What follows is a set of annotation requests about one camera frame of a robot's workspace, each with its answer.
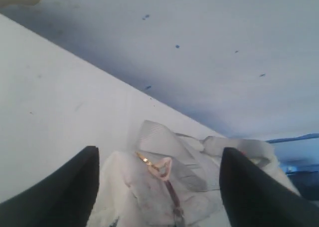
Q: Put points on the white canvas duffel bag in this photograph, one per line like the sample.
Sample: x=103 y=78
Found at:
x=130 y=195

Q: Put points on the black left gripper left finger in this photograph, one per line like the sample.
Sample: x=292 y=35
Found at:
x=63 y=199

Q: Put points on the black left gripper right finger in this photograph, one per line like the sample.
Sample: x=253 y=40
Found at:
x=254 y=199

